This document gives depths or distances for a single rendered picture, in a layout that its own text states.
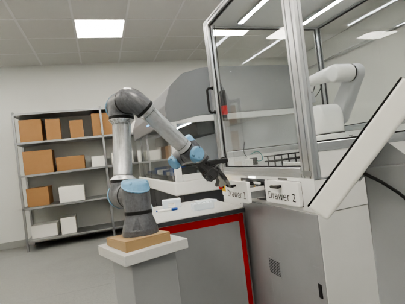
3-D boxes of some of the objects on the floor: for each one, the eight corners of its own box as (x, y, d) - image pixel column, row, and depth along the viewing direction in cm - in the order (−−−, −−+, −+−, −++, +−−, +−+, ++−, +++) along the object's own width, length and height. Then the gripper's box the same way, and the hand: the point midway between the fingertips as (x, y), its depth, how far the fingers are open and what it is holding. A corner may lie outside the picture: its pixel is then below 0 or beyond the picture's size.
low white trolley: (163, 367, 181) (146, 224, 181) (143, 318, 239) (131, 210, 240) (260, 336, 200) (244, 207, 200) (220, 298, 258) (208, 198, 259)
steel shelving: (26, 252, 484) (10, 112, 485) (33, 245, 531) (18, 117, 532) (258, 211, 589) (244, 96, 590) (246, 207, 635) (234, 101, 637)
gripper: (192, 166, 186) (217, 194, 190) (199, 166, 176) (225, 196, 180) (204, 155, 188) (228, 183, 192) (210, 154, 178) (235, 184, 182)
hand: (228, 184), depth 187 cm, fingers closed on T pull, 3 cm apart
